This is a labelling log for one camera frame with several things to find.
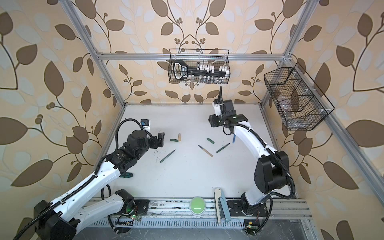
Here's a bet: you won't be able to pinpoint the green pen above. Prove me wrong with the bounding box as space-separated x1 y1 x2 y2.
216 143 231 154
160 150 176 163

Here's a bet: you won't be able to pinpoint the black wire basket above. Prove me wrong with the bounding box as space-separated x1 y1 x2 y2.
264 63 335 131
168 48 231 85

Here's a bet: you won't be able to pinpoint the green pen right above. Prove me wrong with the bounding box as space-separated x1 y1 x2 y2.
216 143 231 154

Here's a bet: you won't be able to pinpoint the black wire basket back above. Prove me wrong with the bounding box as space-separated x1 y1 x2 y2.
168 48 231 85

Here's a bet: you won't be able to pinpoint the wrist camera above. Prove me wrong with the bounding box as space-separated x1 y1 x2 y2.
140 119 151 132
212 99 235 117

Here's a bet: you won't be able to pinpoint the grey teal tool holder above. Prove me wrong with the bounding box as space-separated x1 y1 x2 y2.
214 188 232 225

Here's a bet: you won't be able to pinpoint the green pen left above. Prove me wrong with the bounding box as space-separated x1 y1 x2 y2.
160 150 176 163

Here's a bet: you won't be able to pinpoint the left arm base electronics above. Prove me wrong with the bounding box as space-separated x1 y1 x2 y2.
107 199 150 235

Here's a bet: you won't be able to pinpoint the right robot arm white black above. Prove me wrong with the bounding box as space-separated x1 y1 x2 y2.
209 87 296 216

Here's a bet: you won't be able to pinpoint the black wire basket right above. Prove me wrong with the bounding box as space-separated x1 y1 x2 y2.
264 63 335 131

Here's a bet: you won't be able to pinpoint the green handled screwdriver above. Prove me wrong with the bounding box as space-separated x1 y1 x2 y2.
120 172 133 179

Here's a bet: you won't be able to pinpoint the black bit set case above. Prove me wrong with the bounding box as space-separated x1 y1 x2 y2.
171 60 231 80

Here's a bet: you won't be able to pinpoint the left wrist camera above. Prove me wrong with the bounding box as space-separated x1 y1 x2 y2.
140 119 151 132

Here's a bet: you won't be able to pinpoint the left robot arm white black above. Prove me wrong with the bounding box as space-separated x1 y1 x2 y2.
14 119 165 240

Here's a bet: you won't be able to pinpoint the tan pen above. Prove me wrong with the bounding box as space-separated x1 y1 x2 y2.
198 145 213 157

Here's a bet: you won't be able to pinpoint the green round button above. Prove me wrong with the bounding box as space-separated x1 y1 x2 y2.
189 197 206 216

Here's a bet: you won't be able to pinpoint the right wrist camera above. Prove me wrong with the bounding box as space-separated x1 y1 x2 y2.
212 99 235 117

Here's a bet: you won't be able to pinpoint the aluminium frame rails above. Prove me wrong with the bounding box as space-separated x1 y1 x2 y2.
56 0 384 240

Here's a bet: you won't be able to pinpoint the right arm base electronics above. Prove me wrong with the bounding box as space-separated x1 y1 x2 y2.
227 199 271 236

